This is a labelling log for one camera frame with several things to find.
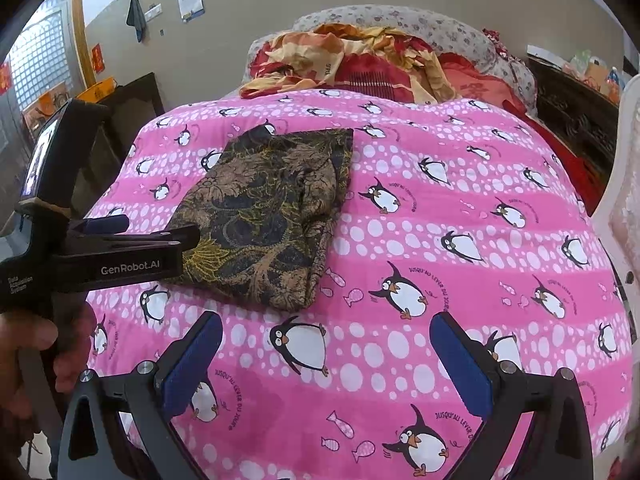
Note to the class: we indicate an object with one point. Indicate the grey floral pillow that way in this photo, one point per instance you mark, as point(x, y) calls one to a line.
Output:
point(444, 34)

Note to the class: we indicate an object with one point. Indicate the red orange floral blanket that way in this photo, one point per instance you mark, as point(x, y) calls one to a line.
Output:
point(376, 61)

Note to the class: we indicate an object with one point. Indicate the dark teal hanging cloth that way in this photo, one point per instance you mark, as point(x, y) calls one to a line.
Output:
point(136, 19)

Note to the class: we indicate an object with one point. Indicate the pink penguin bed cover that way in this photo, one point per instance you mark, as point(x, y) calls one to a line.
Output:
point(459, 207)

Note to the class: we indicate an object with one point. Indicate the dark carved wooden headboard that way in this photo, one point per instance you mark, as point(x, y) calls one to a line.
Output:
point(583, 119)

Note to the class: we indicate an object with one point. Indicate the clutter on headboard shelf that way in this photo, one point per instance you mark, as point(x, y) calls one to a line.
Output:
point(585, 68)

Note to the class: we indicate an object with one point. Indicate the person left hand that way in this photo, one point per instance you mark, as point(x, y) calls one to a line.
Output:
point(24, 330)

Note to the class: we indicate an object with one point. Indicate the dark floral patterned garment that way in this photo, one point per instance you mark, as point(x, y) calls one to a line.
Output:
point(266, 214)

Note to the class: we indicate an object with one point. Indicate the white ornate chair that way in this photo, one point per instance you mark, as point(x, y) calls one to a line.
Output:
point(616, 219)

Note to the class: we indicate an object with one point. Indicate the red paper wall decoration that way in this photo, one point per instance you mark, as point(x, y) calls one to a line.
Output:
point(97, 60)

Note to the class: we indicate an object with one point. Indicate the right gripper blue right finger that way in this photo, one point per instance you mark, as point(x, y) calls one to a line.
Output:
point(557, 442)

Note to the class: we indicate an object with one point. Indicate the orange box on table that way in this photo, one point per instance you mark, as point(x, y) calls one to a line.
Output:
point(98, 91)

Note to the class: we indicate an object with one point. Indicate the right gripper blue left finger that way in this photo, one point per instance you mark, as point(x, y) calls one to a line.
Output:
point(119, 427)

